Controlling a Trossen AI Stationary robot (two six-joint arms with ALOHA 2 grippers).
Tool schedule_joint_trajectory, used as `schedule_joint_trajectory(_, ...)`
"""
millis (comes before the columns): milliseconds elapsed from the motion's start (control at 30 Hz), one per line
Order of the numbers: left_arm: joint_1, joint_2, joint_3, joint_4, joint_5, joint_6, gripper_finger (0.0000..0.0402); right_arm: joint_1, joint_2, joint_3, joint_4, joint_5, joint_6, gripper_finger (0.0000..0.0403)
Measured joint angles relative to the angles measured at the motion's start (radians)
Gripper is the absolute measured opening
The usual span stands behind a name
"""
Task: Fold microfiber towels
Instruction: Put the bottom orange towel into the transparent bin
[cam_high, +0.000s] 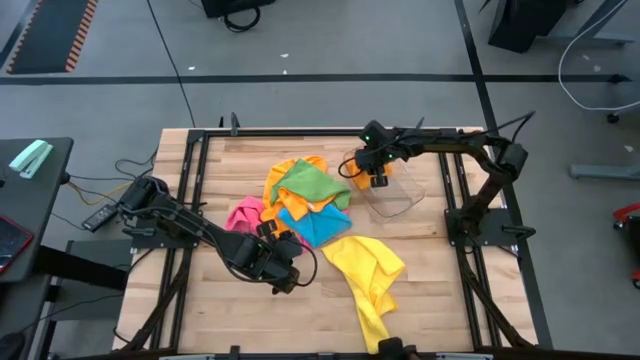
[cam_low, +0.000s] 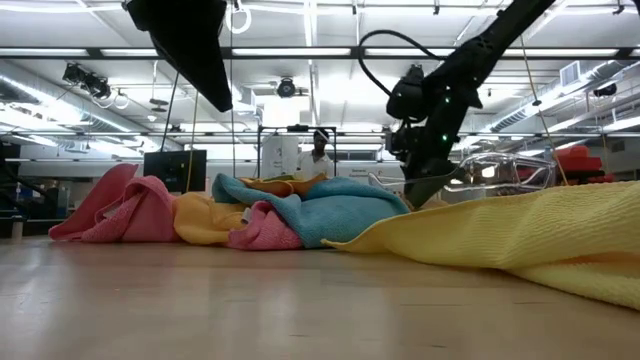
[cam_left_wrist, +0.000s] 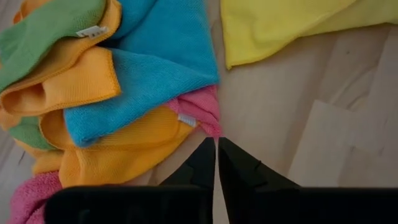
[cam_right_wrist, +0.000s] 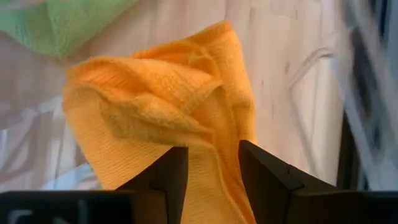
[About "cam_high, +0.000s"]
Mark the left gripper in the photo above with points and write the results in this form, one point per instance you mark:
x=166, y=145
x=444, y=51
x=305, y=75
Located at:
x=286, y=262

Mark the red phone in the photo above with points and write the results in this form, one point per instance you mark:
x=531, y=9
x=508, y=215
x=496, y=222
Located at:
x=12, y=242

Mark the black orange-striped floor mat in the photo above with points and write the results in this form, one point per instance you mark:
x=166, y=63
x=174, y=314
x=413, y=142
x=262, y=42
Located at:
x=50, y=35

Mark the black equipment case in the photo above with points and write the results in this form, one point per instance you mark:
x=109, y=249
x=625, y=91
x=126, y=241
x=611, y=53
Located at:
x=235, y=6

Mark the dark side table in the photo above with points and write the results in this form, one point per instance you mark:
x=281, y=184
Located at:
x=40, y=210

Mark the red chair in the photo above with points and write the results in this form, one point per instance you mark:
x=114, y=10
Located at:
x=625, y=212

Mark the grey desk foot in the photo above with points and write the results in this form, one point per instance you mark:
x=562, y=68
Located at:
x=590, y=40
x=605, y=171

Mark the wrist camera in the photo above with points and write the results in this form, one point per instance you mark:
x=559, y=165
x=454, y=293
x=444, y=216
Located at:
x=375, y=132
x=267, y=229

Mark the clear plastic bin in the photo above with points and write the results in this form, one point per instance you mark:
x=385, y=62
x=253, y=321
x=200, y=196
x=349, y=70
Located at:
x=400, y=195

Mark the green microfiber towel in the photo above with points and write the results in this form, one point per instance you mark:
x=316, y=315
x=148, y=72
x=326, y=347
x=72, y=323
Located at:
x=310, y=182

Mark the dark desk leg frame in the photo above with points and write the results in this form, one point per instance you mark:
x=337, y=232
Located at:
x=75, y=267

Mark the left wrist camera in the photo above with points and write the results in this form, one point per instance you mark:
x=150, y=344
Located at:
x=267, y=229

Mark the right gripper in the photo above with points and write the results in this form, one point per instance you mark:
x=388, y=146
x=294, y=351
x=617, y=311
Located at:
x=382, y=157

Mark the yellow microfiber towel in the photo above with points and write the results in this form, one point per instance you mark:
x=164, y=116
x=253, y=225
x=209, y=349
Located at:
x=365, y=270

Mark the pink microfiber towel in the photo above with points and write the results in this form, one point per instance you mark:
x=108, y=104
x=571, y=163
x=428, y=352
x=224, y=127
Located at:
x=245, y=215

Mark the black power adapter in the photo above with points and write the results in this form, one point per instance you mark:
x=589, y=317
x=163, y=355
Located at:
x=100, y=217

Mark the black metal rig frame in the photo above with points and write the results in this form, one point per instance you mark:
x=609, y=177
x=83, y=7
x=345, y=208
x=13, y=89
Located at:
x=320, y=133

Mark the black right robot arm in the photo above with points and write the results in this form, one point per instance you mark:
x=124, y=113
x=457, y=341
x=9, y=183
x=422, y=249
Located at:
x=450, y=142

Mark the mint green stapler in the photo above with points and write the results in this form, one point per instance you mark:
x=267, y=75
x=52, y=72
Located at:
x=30, y=157

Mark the black frame clamp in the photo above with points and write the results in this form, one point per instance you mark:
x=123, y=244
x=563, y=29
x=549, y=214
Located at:
x=234, y=125
x=419, y=124

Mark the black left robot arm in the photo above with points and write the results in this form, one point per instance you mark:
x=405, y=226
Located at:
x=190, y=227

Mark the dark cabinet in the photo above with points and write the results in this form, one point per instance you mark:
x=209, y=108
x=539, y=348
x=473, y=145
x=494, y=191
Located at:
x=525, y=22

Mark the blue microfiber towel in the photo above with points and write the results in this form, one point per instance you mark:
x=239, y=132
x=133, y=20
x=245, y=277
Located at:
x=320, y=225

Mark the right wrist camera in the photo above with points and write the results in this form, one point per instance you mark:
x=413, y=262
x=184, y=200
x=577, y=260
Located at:
x=375, y=132

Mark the black caster wheel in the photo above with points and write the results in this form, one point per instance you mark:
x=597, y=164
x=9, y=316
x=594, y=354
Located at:
x=613, y=118

